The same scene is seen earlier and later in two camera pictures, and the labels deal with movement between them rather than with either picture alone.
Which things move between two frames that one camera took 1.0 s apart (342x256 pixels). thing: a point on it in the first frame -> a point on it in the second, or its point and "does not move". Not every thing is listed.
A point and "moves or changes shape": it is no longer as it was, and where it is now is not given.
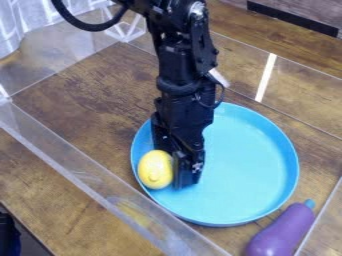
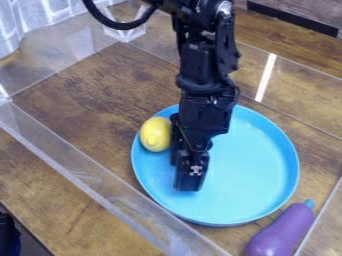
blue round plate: x=249 y=170 does not move
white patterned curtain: x=22 y=16 does not move
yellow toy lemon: x=155 y=169 moves or changes shape
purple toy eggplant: x=282 y=238 does not move
